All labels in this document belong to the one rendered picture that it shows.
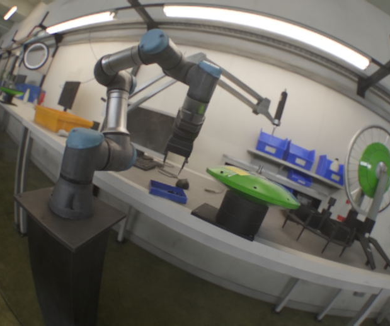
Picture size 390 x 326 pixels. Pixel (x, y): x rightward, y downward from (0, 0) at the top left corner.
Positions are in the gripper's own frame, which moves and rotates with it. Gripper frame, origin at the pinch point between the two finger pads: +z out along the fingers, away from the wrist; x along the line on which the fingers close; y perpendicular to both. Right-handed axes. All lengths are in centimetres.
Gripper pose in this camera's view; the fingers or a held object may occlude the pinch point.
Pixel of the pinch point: (170, 171)
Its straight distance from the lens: 56.4
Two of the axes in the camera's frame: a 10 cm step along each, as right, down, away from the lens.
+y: 0.8, -5.4, 8.4
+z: -3.5, 7.7, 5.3
